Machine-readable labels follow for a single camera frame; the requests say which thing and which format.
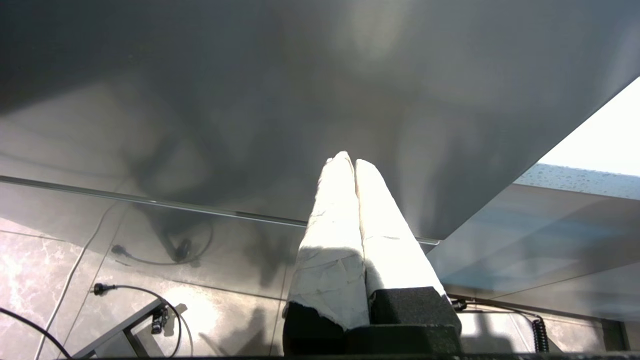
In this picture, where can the left gripper tissue-wrapped right finger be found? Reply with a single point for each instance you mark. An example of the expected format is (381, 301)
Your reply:
(395, 250)

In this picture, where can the left gripper tissue-wrapped left finger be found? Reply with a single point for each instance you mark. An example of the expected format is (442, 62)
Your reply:
(332, 260)

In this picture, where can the grey under-counter cabinet front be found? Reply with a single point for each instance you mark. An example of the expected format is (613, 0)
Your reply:
(550, 240)

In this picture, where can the grey metal floor frame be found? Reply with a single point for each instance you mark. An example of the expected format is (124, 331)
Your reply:
(120, 327)

